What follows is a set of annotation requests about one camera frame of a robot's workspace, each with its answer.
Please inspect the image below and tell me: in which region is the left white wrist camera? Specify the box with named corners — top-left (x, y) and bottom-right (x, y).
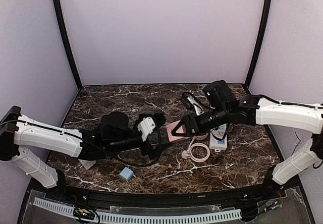
top-left (137, 117), bottom-right (156, 142)

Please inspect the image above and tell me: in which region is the pink coiled cable with plug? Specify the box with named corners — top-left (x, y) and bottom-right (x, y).
top-left (176, 137), bottom-right (211, 169)

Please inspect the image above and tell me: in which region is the white multicolour power strip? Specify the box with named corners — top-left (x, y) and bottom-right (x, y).
top-left (209, 124), bottom-right (228, 152)

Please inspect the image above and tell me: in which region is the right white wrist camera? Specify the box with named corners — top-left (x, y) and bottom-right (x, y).
top-left (180, 92), bottom-right (204, 116)

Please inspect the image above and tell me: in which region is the white slotted cable duct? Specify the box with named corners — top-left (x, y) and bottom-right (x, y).
top-left (33, 197), bottom-right (242, 223)

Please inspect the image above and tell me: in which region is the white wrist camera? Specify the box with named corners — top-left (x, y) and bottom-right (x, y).
top-left (180, 92), bottom-right (204, 116)
top-left (137, 117), bottom-right (156, 142)

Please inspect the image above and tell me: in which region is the white plug adapter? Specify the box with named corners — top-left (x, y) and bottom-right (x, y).
top-left (79, 159), bottom-right (96, 170)

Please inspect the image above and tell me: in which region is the blue plug adapter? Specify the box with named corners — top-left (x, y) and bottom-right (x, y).
top-left (119, 167), bottom-right (134, 181)

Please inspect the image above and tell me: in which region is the pink round power socket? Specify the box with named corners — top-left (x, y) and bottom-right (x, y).
top-left (193, 133), bottom-right (209, 141)

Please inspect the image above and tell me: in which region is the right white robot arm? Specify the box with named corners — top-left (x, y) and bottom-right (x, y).
top-left (171, 80), bottom-right (322, 188)

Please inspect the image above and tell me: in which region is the right black frame post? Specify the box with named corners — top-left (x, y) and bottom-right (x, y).
top-left (244, 0), bottom-right (272, 89)

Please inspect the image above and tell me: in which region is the black front rail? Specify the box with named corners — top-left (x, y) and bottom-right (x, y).
top-left (59, 185), bottom-right (280, 209)

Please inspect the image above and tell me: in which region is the black frame post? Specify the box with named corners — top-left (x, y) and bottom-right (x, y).
top-left (52, 0), bottom-right (83, 91)
top-left (244, 0), bottom-right (272, 89)

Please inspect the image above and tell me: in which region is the pink cube socket adapter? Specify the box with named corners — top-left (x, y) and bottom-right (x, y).
top-left (166, 120), bottom-right (192, 143)

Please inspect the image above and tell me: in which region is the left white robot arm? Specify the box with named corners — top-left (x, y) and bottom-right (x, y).
top-left (1, 106), bottom-right (171, 189)

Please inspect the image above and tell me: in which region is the left black frame post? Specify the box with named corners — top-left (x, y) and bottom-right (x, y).
top-left (52, 0), bottom-right (83, 91)

